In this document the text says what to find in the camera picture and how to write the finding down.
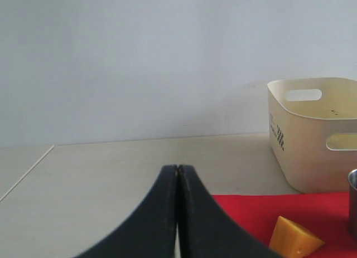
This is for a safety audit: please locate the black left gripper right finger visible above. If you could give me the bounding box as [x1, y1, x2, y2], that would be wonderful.
[178, 165, 280, 257]

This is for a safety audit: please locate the red tablecloth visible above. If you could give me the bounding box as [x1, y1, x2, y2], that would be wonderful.
[214, 192, 356, 258]

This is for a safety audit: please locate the cream plastic bin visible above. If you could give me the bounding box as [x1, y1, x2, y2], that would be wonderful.
[267, 77, 356, 193]

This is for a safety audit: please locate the steel cup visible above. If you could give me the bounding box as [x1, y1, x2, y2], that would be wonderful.
[348, 169, 357, 241]

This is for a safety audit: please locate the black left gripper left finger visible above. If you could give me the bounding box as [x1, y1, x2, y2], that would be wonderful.
[77, 165, 178, 258]

